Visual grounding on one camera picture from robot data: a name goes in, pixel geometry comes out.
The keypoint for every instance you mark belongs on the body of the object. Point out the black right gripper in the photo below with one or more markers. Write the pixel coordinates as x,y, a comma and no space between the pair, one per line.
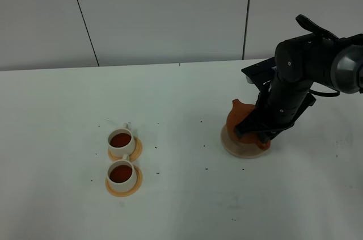
300,62

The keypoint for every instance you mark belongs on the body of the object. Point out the brown clay teapot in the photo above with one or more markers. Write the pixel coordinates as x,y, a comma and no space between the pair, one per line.
250,140

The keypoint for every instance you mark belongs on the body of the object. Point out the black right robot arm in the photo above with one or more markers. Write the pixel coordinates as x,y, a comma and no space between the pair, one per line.
349,69

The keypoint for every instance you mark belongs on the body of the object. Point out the beige round teapot coaster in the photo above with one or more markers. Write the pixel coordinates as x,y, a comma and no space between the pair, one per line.
238,149

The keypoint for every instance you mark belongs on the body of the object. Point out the far orange saucer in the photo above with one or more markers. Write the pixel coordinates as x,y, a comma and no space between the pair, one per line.
132,157

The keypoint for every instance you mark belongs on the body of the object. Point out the orange saucer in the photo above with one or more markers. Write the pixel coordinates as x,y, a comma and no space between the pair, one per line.
132,157
129,192

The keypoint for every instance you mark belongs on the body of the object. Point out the far white teacup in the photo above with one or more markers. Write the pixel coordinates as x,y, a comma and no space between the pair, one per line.
121,141

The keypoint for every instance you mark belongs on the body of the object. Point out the white teacup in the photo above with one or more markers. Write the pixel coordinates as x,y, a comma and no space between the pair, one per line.
121,141
121,175

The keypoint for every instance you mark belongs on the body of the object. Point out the near white teacup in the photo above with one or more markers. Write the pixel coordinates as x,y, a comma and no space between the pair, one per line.
121,175

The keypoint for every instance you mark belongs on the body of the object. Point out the near orange saucer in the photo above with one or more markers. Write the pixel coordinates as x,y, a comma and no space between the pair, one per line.
129,192

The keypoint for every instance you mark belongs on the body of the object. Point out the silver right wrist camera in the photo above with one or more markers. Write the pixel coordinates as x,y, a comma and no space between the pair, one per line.
260,73

